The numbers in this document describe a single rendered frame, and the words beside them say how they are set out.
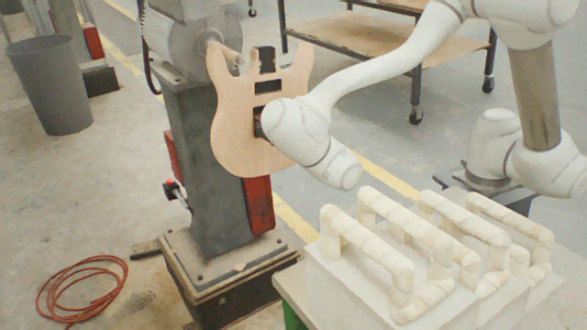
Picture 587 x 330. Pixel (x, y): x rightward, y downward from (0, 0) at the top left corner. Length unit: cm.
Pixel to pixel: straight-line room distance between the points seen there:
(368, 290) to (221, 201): 128
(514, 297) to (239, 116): 86
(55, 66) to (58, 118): 44
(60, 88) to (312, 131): 332
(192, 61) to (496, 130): 100
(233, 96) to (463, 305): 86
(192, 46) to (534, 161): 108
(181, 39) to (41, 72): 270
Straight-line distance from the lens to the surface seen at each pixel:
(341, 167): 109
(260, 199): 204
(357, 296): 77
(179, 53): 153
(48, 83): 417
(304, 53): 145
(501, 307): 90
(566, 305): 108
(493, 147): 163
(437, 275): 75
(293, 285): 103
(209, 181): 192
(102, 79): 503
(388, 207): 77
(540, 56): 128
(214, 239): 207
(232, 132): 139
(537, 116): 140
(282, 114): 100
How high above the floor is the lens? 167
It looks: 31 degrees down
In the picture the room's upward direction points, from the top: 5 degrees counter-clockwise
